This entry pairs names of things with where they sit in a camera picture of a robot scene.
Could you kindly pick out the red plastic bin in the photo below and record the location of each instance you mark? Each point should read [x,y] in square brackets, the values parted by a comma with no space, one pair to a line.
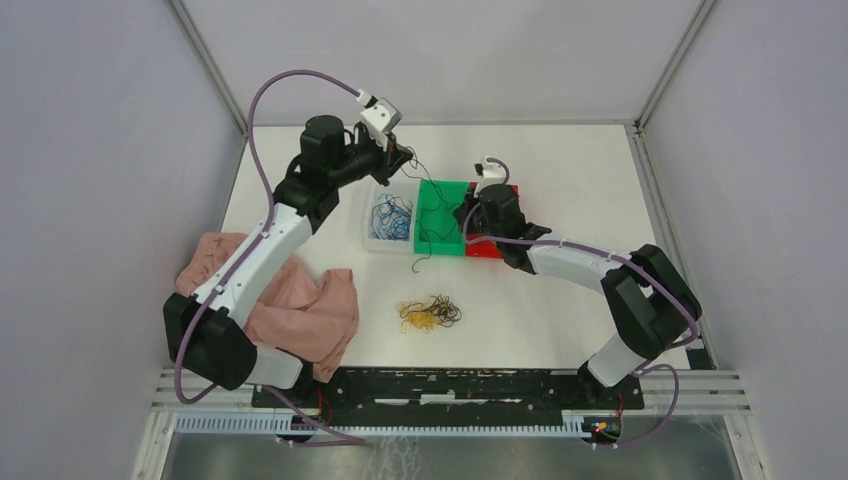
[485,249]

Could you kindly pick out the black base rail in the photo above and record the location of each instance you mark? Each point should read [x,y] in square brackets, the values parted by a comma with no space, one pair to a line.
[458,397]

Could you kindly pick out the white cable duct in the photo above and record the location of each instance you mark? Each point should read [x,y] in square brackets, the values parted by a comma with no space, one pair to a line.
[282,423]

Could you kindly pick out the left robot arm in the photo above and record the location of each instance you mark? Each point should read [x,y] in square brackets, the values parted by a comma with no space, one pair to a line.
[205,329]

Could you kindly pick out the pink cloth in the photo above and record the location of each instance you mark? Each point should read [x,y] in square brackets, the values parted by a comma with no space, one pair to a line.
[313,319]

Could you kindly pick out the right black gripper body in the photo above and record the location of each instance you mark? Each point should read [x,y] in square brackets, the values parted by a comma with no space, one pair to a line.
[477,224]

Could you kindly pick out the green plastic bin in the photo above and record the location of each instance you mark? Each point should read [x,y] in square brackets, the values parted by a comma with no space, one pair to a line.
[436,231]

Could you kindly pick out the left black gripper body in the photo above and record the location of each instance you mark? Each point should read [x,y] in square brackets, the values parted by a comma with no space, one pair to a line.
[374,160]

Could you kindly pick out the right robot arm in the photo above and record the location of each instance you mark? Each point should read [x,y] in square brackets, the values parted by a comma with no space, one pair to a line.
[652,307]

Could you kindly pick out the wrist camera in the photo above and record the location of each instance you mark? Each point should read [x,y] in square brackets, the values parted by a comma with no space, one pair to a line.
[490,171]
[379,116]

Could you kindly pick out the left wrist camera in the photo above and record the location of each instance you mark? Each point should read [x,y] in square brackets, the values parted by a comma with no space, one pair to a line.
[379,116]

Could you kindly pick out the clear plastic bin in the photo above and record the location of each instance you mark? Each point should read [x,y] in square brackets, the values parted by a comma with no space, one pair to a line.
[389,217]

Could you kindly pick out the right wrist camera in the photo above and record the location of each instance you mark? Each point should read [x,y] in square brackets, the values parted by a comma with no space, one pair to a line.
[490,171]

